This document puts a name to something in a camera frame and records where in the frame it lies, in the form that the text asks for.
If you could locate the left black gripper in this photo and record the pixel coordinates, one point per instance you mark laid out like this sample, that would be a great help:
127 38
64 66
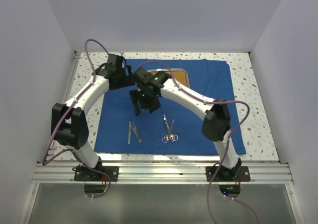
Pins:
127 80

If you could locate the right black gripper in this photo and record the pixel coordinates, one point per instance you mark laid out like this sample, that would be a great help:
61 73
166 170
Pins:
136 95

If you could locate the steel scalpel handle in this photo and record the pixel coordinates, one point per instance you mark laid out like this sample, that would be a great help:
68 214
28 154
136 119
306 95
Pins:
129 134

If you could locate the blue surgical cloth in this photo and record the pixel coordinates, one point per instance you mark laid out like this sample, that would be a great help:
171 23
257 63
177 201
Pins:
209 78

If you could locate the steel surgical scissors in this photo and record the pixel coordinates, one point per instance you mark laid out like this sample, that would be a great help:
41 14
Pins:
165 123

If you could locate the steel forceps clamp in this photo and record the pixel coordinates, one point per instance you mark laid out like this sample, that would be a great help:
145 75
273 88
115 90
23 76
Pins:
170 128
169 138

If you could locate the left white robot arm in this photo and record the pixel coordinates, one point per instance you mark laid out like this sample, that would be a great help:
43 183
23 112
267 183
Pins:
68 121

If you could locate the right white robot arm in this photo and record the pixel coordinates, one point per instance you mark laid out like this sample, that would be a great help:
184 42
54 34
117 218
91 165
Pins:
214 113

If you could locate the steel tray orange liner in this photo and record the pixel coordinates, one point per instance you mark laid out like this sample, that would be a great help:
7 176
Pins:
180 75

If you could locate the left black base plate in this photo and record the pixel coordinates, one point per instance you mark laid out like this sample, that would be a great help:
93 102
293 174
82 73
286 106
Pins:
95 173

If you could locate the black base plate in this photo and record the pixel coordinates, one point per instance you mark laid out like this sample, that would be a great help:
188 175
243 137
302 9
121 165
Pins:
238 173
95 173

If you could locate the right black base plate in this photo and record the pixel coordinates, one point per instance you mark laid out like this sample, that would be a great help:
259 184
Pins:
238 173

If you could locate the aluminium front rail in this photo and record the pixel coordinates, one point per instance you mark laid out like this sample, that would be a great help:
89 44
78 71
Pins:
178 172

